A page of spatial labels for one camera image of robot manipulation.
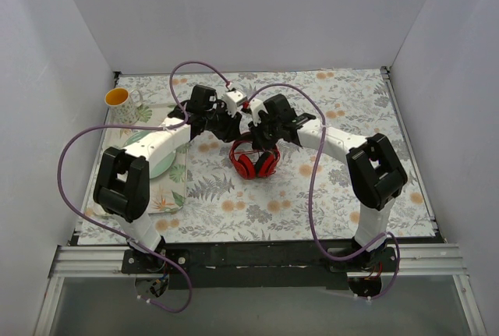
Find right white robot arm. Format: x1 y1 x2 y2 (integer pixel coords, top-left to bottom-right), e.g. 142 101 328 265
243 94 408 272

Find floral tablecloth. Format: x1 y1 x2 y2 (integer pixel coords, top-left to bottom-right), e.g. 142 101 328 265
77 67 437 242

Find floral rectangular tray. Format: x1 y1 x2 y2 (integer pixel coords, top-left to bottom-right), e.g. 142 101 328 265
102 104 189 214

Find green ceramic plate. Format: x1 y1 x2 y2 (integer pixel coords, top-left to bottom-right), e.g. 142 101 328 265
122 130 176 179

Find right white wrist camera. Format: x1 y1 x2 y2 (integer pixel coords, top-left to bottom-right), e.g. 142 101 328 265
242 98 267 126

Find red headphones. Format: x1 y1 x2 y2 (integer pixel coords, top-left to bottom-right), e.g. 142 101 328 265
228 139 281 180

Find purple cable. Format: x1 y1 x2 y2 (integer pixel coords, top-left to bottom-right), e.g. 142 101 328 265
56 61 237 313
242 83 401 301

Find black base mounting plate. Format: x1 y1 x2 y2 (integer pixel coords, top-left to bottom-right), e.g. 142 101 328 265
121 240 396 290

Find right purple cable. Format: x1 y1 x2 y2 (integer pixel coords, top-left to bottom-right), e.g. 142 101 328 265
242 83 401 301

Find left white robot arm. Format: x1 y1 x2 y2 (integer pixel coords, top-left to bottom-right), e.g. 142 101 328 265
93 85 246 274

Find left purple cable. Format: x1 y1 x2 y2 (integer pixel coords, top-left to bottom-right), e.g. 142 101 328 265
56 61 237 313

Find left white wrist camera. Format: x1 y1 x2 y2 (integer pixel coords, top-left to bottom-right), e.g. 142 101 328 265
221 83 248 117

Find aluminium frame rail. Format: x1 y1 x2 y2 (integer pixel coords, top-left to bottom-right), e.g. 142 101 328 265
34 239 486 335

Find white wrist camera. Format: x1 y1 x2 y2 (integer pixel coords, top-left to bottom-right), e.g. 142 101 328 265
221 83 248 117
242 98 267 126

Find floral mug yellow inside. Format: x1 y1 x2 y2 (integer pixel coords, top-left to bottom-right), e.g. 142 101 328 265
104 87 143 126

